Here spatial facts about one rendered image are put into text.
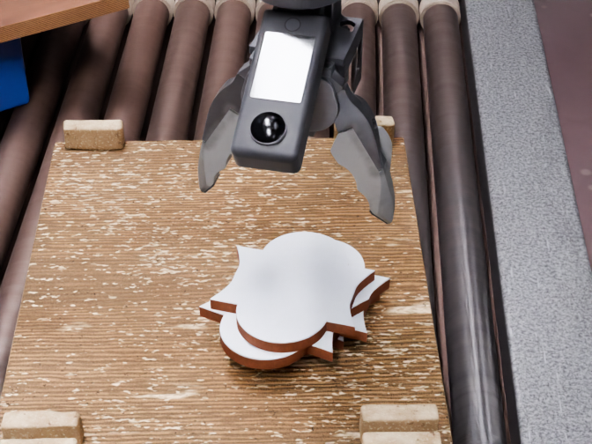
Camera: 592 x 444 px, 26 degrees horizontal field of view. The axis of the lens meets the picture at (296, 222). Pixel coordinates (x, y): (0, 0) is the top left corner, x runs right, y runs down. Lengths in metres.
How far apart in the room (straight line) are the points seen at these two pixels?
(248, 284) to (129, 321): 0.11
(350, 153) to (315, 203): 0.27
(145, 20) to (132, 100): 0.17
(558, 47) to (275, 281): 2.36
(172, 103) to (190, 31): 0.15
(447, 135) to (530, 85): 0.14
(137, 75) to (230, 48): 0.11
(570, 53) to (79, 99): 2.09
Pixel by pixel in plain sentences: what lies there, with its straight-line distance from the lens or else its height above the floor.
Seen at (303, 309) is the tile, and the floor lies 0.98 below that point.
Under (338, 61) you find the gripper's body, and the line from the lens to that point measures 0.92.
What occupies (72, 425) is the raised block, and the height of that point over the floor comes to 0.96.
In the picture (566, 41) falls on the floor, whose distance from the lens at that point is 3.37.
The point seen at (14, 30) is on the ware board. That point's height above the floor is 1.03.
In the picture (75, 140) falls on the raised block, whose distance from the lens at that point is 1.28.
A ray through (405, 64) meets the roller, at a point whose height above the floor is 0.92.
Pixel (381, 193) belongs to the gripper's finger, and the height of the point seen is 1.09.
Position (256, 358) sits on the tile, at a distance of 1.00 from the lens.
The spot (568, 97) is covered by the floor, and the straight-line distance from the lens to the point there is 3.15.
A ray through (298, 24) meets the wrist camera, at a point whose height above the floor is 1.23.
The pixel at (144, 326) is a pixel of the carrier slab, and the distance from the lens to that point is 1.08.
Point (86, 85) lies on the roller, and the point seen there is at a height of 0.92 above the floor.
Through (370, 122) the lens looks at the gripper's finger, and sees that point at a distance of 0.92.
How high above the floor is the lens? 1.67
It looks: 38 degrees down
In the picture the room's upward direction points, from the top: straight up
